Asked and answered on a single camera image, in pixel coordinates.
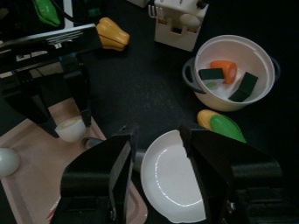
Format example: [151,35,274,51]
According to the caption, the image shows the yellow corn with green husk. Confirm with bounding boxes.
[196,109,248,144]

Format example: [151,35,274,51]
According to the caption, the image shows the white toy spoon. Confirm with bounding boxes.
[179,13,202,30]

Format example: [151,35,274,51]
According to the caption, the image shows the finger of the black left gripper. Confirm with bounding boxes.
[60,53,93,129]
[0,82,61,138]

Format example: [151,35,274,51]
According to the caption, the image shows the large dark green toy block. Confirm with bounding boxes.
[228,72,259,103]

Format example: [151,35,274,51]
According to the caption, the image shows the white toy fork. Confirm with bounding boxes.
[147,3,165,22]

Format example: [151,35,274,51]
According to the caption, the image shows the pink plastic tray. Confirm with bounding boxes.
[0,97,149,224]

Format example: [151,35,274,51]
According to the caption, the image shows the green toy vegetable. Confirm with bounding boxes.
[32,0,61,28]

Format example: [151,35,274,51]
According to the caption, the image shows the white cutlery holder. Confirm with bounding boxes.
[153,0,211,53]

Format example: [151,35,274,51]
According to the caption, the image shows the small dark green toy sushi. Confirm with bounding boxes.
[198,67,226,81]

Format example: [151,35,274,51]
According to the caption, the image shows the orange toy carrot piece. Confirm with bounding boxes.
[210,59,239,85]

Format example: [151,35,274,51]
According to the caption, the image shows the white toy egg half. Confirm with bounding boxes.
[53,115,88,144]
[0,147,23,178]

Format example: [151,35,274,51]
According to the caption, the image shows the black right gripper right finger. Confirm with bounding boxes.
[177,124,299,224]

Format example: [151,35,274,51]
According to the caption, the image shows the white pan with grey handle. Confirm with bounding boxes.
[80,129,208,224]

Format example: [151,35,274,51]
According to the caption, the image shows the yellow toy bell pepper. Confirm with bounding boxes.
[95,17,131,53]

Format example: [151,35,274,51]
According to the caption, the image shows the white pot with grey handles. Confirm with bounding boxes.
[181,34,282,113]

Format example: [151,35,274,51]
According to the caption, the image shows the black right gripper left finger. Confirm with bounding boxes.
[49,125,137,224]

